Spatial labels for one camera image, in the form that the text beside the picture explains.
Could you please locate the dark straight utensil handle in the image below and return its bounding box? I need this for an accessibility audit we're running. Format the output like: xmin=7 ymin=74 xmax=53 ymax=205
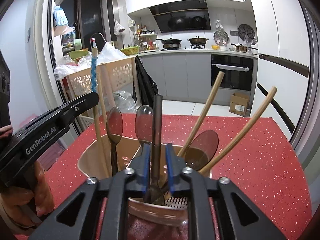
xmin=150 ymin=94 xmax=164 ymax=205

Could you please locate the person's left hand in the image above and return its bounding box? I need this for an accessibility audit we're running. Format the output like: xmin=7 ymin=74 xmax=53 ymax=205
xmin=0 ymin=125 xmax=56 ymax=228

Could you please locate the wooden chopstick left of pair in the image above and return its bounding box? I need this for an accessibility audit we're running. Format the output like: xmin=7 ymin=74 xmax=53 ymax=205
xmin=177 ymin=72 xmax=224 ymax=157

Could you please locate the wooden chopstick of pair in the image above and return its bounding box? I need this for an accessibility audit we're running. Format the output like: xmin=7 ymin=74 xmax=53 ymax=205
xmin=177 ymin=72 xmax=224 ymax=157
xmin=199 ymin=86 xmax=277 ymax=174

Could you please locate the translucent brown spoon right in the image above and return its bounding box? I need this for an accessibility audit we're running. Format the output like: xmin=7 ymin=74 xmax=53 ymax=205
xmin=184 ymin=129 xmax=219 ymax=171

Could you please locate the translucent brown spoon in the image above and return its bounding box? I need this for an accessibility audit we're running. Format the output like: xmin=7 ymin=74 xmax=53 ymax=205
xmin=106 ymin=106 xmax=123 ymax=176
xmin=135 ymin=105 xmax=153 ymax=148
xmin=184 ymin=129 xmax=219 ymax=171

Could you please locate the blue patterned chopstick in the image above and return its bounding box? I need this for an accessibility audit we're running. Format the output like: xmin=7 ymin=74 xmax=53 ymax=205
xmin=91 ymin=38 xmax=109 ymax=177

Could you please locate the translucent brown spoon left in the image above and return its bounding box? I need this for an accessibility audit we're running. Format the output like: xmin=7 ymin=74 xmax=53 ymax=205
xmin=106 ymin=106 xmax=123 ymax=176

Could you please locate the beige perforated storage cart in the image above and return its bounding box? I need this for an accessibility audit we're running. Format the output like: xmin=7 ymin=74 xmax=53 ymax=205
xmin=65 ymin=56 xmax=142 ymax=133

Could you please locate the translucent brown spoon middle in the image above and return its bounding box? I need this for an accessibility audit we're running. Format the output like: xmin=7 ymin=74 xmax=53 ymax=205
xmin=135 ymin=105 xmax=153 ymax=148

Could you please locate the black hanging bag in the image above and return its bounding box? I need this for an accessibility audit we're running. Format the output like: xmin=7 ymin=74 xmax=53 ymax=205
xmin=135 ymin=56 xmax=158 ymax=107

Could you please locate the cardboard box on floor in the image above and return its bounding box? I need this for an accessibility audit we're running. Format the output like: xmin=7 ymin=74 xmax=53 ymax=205
xmin=229 ymin=92 xmax=249 ymax=116

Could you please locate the wooden chopstick right of pair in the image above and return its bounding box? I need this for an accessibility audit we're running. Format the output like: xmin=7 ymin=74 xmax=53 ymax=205
xmin=199 ymin=86 xmax=277 ymax=174

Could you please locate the black wok left burner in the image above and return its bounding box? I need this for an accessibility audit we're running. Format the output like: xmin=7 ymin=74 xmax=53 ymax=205
xmin=156 ymin=38 xmax=181 ymax=50

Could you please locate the brown pot right burner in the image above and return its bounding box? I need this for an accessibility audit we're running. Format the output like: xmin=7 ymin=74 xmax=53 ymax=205
xmin=188 ymin=36 xmax=209 ymax=46

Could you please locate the black range hood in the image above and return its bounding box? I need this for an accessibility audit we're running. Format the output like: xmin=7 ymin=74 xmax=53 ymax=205
xmin=149 ymin=0 xmax=211 ymax=33

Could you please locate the white refrigerator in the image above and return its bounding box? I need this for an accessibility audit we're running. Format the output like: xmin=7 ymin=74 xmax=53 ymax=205
xmin=251 ymin=0 xmax=310 ymax=139

